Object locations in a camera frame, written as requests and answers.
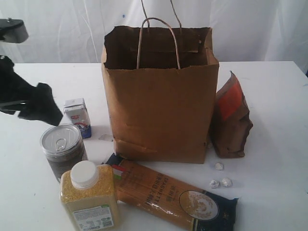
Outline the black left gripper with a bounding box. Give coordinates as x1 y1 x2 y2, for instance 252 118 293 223
0 55 63 126

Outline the clear plastic scrap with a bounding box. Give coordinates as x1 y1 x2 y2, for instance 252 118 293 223
98 134 114 142

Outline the spaghetti packet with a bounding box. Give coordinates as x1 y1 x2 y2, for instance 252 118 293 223
106 154 238 231

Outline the small milk carton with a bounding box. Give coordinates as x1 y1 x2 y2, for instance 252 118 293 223
64 98 92 139

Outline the large brown paper bag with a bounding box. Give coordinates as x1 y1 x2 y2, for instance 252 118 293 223
100 0 220 165

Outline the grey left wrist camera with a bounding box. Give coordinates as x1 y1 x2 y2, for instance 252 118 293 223
0 18 29 44

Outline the millet bottle with white cap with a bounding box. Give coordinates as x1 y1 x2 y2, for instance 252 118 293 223
60 160 120 231

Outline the dark can with pull-tab lid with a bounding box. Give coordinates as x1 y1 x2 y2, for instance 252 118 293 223
40 124 88 182

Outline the small brown coffee pouch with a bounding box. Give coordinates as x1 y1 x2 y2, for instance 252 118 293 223
209 72 253 158

